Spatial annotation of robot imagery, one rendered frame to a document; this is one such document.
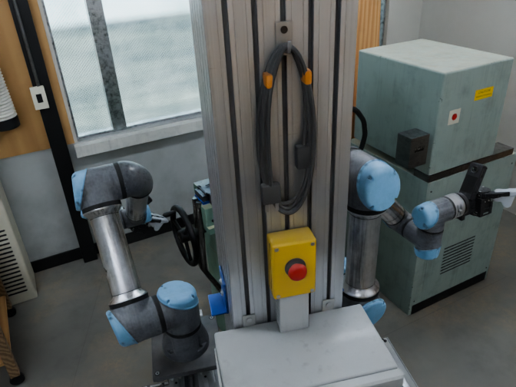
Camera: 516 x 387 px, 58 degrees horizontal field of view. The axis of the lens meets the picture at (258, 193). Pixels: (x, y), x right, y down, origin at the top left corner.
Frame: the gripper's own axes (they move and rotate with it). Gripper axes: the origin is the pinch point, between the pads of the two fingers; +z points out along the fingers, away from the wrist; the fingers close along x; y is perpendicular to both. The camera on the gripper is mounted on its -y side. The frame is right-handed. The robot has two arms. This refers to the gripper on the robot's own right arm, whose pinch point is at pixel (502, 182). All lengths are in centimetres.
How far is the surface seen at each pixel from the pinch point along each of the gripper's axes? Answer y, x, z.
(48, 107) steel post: -18, -205, -123
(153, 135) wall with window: 13, -215, -63
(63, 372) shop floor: 108, -131, -152
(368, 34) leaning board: -32, -202, 108
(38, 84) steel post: -32, -204, -125
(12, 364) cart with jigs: 92, -131, -172
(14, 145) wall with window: 2, -217, -147
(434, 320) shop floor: 116, -65, 43
